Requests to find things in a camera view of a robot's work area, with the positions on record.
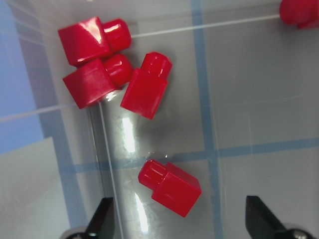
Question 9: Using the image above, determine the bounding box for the blue plastic tray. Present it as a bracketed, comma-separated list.
[0, 0, 43, 154]

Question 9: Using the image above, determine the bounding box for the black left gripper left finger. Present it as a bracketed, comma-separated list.
[85, 197, 115, 239]

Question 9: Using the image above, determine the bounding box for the red block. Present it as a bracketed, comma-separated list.
[138, 159, 202, 218]
[120, 52, 172, 120]
[58, 16, 132, 67]
[279, 0, 319, 29]
[63, 54, 133, 109]

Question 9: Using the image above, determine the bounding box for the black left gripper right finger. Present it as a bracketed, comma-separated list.
[245, 196, 287, 239]

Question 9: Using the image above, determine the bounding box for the clear plastic storage box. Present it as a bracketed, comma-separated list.
[0, 0, 319, 239]

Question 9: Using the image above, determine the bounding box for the red block tilted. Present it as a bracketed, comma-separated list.
[120, 52, 172, 120]

